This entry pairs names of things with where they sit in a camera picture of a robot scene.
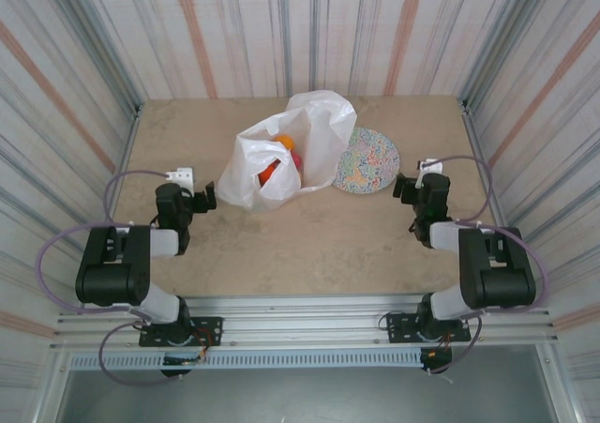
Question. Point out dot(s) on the small orange tangerine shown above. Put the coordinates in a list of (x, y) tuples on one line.
[(267, 174)]

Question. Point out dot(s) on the large orange fruit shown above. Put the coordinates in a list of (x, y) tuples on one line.
[(283, 140)]

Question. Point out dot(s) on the red apple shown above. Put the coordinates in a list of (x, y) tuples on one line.
[(297, 160)]

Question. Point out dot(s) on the white plastic bag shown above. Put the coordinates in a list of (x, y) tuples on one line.
[(319, 127)]

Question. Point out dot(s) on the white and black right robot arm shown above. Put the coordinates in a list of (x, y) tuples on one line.
[(501, 277)]

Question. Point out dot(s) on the colourful patterned plate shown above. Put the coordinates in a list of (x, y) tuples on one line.
[(370, 160)]

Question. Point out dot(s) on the black connector block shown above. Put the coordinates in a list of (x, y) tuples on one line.
[(175, 371), (438, 359)]

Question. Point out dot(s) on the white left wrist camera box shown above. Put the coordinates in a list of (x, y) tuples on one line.
[(183, 175)]

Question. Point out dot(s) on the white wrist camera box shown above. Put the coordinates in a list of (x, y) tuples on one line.
[(433, 165), (183, 175)]

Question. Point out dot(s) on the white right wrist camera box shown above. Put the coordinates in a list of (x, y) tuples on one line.
[(433, 165)]

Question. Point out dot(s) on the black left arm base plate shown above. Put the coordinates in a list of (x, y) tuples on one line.
[(211, 329)]

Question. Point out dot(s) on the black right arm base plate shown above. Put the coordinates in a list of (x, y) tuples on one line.
[(398, 327)]

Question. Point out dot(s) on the aluminium rail frame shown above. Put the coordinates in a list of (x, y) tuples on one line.
[(304, 315)]

